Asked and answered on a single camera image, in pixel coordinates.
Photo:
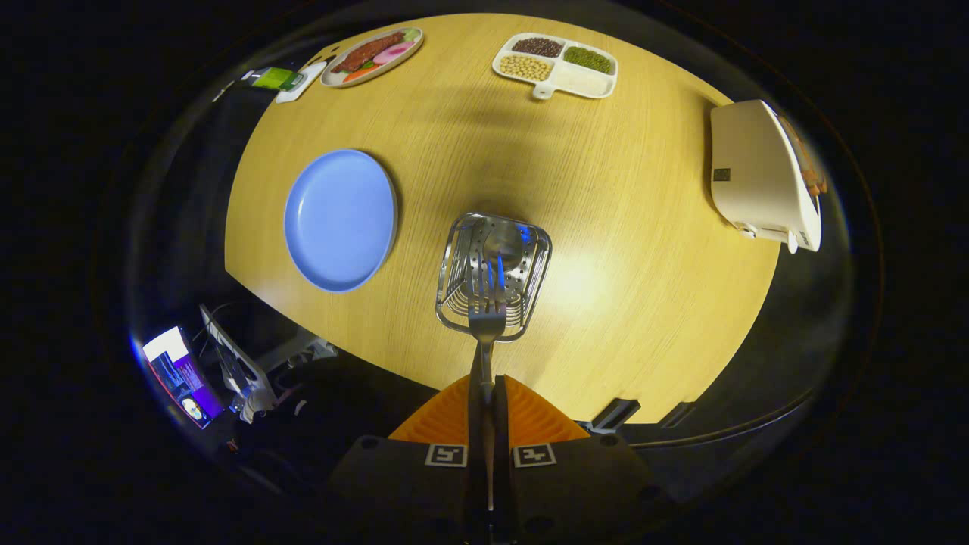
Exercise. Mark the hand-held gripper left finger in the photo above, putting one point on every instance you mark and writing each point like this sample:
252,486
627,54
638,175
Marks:
475,424

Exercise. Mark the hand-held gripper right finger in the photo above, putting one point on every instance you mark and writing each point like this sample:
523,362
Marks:
502,424

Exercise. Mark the metal spoon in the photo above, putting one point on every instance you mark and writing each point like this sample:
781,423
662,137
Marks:
503,242

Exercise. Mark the perforated metal basket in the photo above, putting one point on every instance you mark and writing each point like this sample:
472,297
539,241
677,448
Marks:
473,246

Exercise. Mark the blue round plate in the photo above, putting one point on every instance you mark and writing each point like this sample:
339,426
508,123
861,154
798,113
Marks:
341,219

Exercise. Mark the lit monitor screen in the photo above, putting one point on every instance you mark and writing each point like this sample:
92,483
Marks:
182,378

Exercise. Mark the white toaster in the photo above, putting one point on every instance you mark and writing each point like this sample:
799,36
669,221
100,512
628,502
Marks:
749,174

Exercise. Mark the white divided tray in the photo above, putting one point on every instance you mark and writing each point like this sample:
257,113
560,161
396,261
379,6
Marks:
583,79

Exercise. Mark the heap of yellow soybeans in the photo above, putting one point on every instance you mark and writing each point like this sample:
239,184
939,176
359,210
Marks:
525,67

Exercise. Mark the white plate with food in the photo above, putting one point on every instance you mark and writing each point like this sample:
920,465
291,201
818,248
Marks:
401,66

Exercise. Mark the heap of green beans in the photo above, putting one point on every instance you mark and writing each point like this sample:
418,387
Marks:
587,59

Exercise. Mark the white square coaster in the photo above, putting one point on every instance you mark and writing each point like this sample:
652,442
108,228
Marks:
303,91

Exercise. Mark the heap of dark red beans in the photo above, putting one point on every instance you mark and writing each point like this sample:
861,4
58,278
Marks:
537,47

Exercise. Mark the pink ham slice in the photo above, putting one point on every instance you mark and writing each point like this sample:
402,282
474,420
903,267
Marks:
394,53

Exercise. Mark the brown steak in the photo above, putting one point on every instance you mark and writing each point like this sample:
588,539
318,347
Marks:
367,53

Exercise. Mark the toast bread slice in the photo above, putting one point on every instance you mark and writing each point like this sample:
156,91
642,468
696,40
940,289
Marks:
810,170

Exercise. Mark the green drink bottle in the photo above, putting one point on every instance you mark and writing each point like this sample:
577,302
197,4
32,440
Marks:
272,78

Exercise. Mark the black table leg bracket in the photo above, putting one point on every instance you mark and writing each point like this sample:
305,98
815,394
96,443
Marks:
615,415
676,415

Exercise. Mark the grey metal frame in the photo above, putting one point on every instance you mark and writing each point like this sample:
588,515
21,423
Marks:
242,378

